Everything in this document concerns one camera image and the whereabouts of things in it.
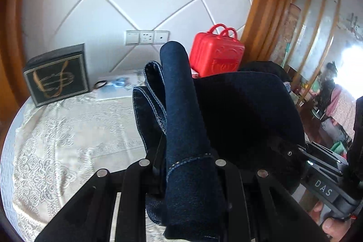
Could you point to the black cloth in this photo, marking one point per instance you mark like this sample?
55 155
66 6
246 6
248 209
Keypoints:
272 67

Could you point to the person's right hand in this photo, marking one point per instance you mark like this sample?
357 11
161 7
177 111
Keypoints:
334 230

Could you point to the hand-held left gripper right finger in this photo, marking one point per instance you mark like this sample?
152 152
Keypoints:
227 174

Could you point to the brown wooden wall trim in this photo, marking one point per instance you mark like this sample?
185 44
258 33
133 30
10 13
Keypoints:
266 3
11 46

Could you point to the white power strip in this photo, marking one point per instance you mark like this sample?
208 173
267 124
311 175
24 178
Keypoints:
147 38

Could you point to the green bag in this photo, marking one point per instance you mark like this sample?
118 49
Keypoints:
339 148

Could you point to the white lace tablecloth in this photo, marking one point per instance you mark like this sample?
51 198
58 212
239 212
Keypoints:
71 140

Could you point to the red plastic carry case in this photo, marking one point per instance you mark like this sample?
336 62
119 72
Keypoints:
215 52

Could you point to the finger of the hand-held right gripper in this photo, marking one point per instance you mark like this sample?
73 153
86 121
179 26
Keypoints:
292 155

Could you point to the small blue object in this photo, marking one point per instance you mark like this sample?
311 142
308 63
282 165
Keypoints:
117 82

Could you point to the dark blue jeans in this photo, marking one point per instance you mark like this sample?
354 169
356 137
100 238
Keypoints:
181 117

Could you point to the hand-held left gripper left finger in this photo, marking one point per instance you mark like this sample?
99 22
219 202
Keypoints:
157 174

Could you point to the pink cloth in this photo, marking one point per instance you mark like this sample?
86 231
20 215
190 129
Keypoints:
340 106

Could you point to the light blue booklet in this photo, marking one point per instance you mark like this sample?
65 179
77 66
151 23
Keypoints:
113 93

